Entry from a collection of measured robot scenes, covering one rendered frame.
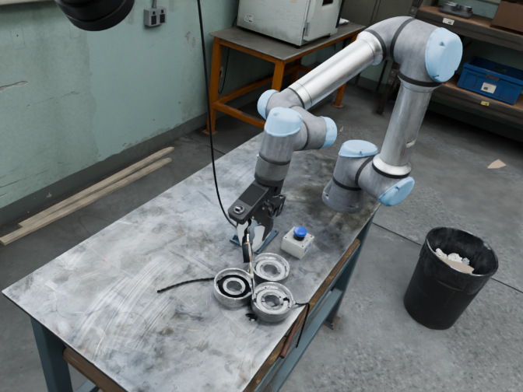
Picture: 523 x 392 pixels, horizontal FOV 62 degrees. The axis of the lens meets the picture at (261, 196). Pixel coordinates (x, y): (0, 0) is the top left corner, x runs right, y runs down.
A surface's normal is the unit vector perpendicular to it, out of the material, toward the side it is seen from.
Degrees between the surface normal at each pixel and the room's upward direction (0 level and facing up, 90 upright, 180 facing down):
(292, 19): 91
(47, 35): 90
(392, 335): 0
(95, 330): 0
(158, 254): 0
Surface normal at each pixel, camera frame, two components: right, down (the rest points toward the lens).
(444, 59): 0.59, 0.43
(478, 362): 0.15, -0.80
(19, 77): 0.84, 0.41
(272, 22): -0.53, 0.43
